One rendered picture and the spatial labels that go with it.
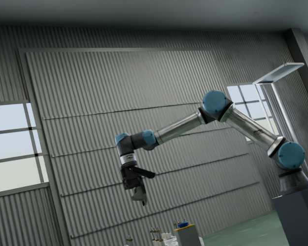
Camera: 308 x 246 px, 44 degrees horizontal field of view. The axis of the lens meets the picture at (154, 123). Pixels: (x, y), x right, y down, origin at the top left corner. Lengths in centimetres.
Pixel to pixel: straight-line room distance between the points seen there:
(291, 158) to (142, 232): 304
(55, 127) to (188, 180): 187
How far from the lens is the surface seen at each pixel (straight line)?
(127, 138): 186
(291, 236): 197
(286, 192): 193
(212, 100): 181
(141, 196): 183
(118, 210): 449
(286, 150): 178
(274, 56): 755
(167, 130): 196
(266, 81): 651
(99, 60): 510
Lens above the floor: 37
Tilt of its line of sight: 14 degrees up
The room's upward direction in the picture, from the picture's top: 17 degrees counter-clockwise
